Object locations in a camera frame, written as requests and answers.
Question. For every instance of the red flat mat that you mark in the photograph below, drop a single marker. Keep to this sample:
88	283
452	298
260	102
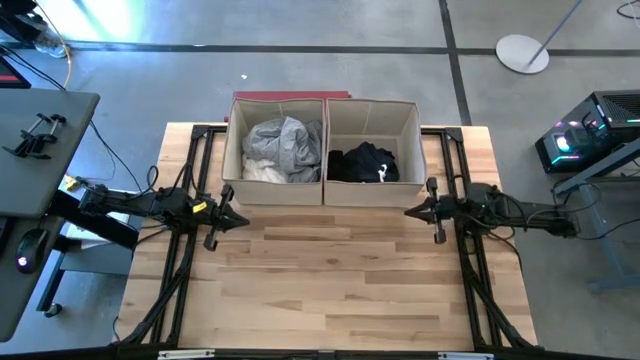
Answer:
290	94

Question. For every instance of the black desk leg base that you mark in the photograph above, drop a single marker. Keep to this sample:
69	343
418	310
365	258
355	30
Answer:
95	227

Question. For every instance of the black monitor with red screen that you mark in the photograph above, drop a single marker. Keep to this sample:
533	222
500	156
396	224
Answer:
10	77

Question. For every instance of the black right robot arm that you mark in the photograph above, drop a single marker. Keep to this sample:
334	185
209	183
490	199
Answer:
520	212

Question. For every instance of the black front frame rail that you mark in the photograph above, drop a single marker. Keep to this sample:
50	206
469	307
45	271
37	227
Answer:
320	356

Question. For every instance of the black computer mouse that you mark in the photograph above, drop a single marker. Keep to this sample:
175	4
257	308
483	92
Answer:
31	250

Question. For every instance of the clear plastic object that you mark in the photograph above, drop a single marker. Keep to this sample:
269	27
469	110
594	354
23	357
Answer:
50	45

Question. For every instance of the white cardboard box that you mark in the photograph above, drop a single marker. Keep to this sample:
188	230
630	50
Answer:
82	233

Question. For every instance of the yellow tape label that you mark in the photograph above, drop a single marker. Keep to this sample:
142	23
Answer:
200	207

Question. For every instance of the white garment with black print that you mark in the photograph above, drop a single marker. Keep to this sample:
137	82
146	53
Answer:
260	172

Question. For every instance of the black equipment pile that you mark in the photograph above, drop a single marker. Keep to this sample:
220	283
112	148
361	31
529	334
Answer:
15	20

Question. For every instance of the dark desk top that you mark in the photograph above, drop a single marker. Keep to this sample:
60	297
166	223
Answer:
15	305

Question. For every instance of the grey desk top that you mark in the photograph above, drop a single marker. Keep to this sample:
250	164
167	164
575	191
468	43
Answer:
45	175

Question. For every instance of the dark navy garment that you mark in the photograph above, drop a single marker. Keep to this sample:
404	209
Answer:
362	165

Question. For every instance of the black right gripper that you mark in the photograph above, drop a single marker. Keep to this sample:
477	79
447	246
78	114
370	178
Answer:
442	207

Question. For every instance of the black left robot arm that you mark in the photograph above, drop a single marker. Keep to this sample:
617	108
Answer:
140	205

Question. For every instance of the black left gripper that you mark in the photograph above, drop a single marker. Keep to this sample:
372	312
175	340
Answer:
212	217

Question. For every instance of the yellow plug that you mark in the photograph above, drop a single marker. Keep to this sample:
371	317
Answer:
72	183

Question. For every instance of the beige fabric storage bin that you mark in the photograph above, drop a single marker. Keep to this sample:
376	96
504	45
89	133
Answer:
370	195
270	192

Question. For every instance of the grey metal desk frame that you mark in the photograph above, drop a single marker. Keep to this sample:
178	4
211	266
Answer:
600	240

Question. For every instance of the black desk clamp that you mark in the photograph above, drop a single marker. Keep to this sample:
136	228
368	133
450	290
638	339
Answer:
35	140

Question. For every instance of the silver metal bracket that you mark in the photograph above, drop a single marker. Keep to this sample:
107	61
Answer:
186	354
465	356

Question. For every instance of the grey garment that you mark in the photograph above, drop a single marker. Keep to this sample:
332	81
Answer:
290	145

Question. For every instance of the white floor stand with pole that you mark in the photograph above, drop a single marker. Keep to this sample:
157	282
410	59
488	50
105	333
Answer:
520	52

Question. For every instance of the black computer case with lights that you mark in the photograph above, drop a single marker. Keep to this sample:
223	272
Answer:
615	107

